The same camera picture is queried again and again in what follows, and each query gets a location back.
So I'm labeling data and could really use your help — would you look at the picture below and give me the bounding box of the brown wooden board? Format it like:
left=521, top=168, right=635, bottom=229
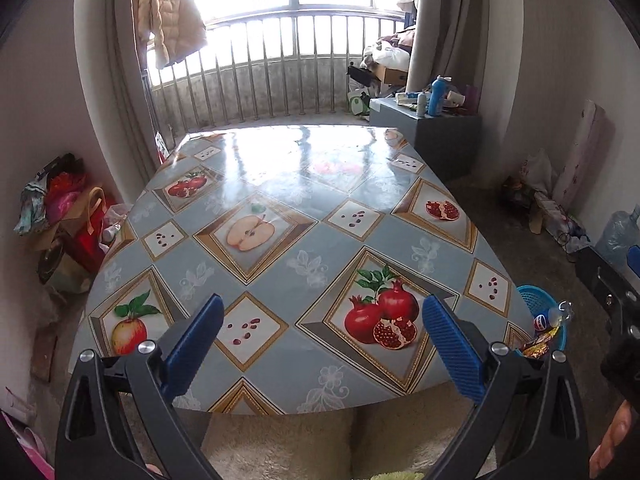
left=30, top=332, right=58, bottom=383

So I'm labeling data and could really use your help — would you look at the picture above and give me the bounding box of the large clear water jug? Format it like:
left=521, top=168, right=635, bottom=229
left=592, top=210, right=640, bottom=273

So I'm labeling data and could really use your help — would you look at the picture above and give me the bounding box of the black bag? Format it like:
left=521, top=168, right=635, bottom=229
left=347, top=65, right=381, bottom=96

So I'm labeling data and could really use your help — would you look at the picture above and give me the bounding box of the fruit pattern table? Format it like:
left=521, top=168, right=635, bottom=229
left=80, top=124, right=533, bottom=416

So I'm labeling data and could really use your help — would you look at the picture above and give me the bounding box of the metal window railing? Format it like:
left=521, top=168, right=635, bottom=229
left=142, top=12, right=408, bottom=146

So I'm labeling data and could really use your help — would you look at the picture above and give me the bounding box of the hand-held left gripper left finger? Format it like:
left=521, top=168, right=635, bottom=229
left=55, top=293, right=226, bottom=480

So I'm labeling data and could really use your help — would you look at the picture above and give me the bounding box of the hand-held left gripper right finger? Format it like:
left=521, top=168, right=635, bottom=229
left=421, top=294, right=591, bottom=480

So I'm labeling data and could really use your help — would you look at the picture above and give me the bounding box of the cream shaggy rug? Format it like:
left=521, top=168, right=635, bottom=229
left=200, top=385, right=501, bottom=480

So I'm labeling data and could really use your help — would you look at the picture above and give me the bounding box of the pile of colourful bags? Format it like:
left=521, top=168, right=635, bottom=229
left=12, top=152, right=131, bottom=296

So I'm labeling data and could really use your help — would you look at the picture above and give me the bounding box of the red gift bag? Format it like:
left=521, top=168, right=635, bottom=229
left=72, top=187, right=118, bottom=273

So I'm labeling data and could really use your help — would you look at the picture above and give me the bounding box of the grey cabinet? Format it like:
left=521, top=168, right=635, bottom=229
left=369, top=97, right=483, bottom=181

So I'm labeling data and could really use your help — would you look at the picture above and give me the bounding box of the pile of floor clutter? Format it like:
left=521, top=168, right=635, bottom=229
left=502, top=175, right=591, bottom=256

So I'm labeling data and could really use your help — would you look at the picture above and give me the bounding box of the beige curtain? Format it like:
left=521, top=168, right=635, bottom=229
left=112, top=0, right=166, bottom=176
left=405, top=0, right=501, bottom=93

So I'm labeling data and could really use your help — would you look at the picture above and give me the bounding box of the white plastic shopping bag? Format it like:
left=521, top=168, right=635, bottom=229
left=520, top=149, right=558, bottom=196

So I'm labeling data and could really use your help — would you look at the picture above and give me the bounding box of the person's right hand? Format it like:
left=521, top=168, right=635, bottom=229
left=589, top=400, right=640, bottom=478

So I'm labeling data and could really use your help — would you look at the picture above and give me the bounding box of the beige puffer coat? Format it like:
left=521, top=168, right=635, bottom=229
left=131, top=0, right=208, bottom=71

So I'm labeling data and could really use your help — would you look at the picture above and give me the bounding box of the blue bottle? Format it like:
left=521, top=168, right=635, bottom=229
left=426, top=75, right=452, bottom=116

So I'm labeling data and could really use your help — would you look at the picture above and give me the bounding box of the blue mesh basket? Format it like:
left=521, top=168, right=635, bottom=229
left=515, top=285, right=568, bottom=361

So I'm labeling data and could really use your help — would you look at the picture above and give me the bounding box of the pink floral long box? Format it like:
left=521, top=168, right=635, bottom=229
left=552, top=100, right=616, bottom=206

